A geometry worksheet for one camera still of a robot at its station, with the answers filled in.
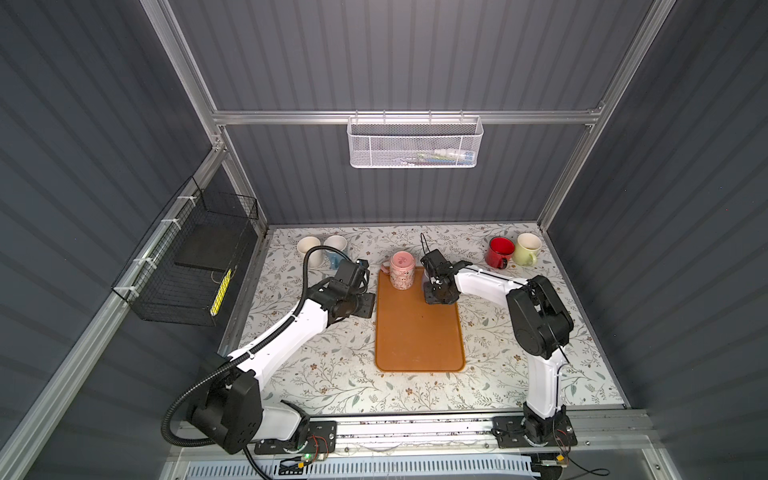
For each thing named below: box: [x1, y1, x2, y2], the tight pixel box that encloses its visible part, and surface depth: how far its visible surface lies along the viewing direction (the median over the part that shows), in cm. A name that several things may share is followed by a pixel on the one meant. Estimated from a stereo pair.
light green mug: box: [513, 232, 542, 267], surface depth 104 cm
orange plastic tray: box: [375, 267, 465, 372], surface depth 93 cm
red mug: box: [485, 236, 515, 270], surface depth 109 cm
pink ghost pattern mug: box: [380, 251, 415, 291], surface depth 98 cm
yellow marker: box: [210, 268, 232, 317], surface depth 69 cm
